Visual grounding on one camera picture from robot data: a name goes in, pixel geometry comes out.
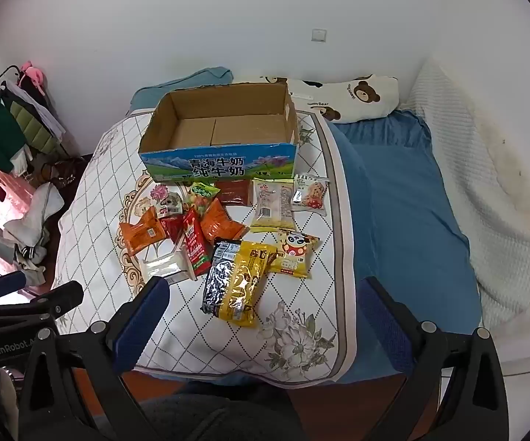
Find green candy packet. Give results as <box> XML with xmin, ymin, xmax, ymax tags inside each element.
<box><xmin>182</xmin><ymin>181</ymin><xmax>221</xmax><ymax>214</ymax></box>

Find white knitted blanket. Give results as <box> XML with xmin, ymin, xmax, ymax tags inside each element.
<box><xmin>403</xmin><ymin>57</ymin><xmax>530</xmax><ymax>331</ymax></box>

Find teal pillow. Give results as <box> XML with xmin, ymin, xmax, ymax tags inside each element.
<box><xmin>127</xmin><ymin>67</ymin><xmax>233</xmax><ymax>115</ymax></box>

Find cardboard box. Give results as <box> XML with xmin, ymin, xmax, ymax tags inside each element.
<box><xmin>137</xmin><ymin>82</ymin><xmax>300</xmax><ymax>183</ymax></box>

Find pink plush toy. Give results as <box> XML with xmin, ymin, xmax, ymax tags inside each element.
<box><xmin>19</xmin><ymin>61</ymin><xmax>45</xmax><ymax>97</ymax></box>

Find dark brown bag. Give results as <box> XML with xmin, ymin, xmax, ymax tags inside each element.
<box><xmin>31</xmin><ymin>156</ymin><xmax>86</xmax><ymax>189</ymax></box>

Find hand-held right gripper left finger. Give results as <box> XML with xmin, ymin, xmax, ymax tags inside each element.
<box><xmin>17</xmin><ymin>276</ymin><xmax>171</xmax><ymax>441</ymax></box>

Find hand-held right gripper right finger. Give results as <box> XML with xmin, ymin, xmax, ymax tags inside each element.
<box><xmin>359</xmin><ymin>276</ymin><xmax>509</xmax><ymax>441</ymax></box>

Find small pale cartoon packet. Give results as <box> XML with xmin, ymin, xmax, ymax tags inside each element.
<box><xmin>155</xmin><ymin>193</ymin><xmax>184</xmax><ymax>218</ymax></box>

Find person's dark trousers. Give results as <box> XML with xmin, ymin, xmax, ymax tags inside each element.
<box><xmin>139</xmin><ymin>381</ymin><xmax>305</xmax><ymax>441</ymax></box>

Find small red snack packet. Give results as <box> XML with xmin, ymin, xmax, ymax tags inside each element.
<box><xmin>159</xmin><ymin>214</ymin><xmax>185</xmax><ymax>244</ymax></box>

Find white garment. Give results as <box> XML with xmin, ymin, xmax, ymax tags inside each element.
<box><xmin>3</xmin><ymin>183</ymin><xmax>66</xmax><ymax>258</ymax></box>

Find orange puffy snack packet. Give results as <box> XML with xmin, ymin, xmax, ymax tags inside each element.
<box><xmin>119</xmin><ymin>207</ymin><xmax>164</xmax><ymax>258</ymax></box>

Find dark red snack packet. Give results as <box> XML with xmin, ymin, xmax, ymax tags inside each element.
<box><xmin>214</xmin><ymin>180</ymin><xmax>253</xmax><ymax>207</ymax></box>

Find white wafer packet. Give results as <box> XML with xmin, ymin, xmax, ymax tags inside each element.
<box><xmin>142</xmin><ymin>250</ymin><xmax>197</xmax><ymax>283</ymax></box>

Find blue bedsheet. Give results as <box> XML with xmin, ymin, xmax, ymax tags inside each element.
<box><xmin>325</xmin><ymin>109</ymin><xmax>484</xmax><ymax>384</ymax></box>

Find yellow panda snack packet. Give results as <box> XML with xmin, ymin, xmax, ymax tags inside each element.
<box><xmin>269</xmin><ymin>229</ymin><xmax>321</xmax><ymax>279</ymax></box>

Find orange crinkled snack packet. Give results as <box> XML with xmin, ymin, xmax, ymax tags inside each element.
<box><xmin>199</xmin><ymin>200</ymin><xmax>250</xmax><ymax>245</ymax></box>

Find long red snack packet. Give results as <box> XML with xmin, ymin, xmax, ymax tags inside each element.
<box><xmin>181</xmin><ymin>209</ymin><xmax>214</xmax><ymax>276</ymax></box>

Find grey striped garment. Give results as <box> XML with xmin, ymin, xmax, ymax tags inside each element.
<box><xmin>14</xmin><ymin>243</ymin><xmax>47</xmax><ymax>286</ymax></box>

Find pale cake packet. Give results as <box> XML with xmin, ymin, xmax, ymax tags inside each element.
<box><xmin>250</xmin><ymin>178</ymin><xmax>296</xmax><ymax>233</ymax></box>

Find black snack packet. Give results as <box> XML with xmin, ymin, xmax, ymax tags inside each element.
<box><xmin>200</xmin><ymin>238</ymin><xmax>243</xmax><ymax>317</ymax></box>

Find bear print pillow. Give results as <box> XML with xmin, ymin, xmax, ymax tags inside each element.
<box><xmin>258</xmin><ymin>73</ymin><xmax>400</xmax><ymax>125</ymax></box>

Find white floral quilt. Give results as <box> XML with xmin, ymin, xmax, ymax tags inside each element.
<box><xmin>50</xmin><ymin>109</ymin><xmax>358</xmax><ymax>384</ymax></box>

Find lilac garment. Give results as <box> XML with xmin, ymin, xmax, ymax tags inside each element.
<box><xmin>26</xmin><ymin>94</ymin><xmax>66</xmax><ymax>141</ymax></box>

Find olive padded jacket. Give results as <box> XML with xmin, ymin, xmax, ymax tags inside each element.
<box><xmin>10</xmin><ymin>98</ymin><xmax>61</xmax><ymax>154</ymax></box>

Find white cookie packet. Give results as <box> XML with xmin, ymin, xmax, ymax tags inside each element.
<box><xmin>291</xmin><ymin>173</ymin><xmax>330</xmax><ymax>216</ymax></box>

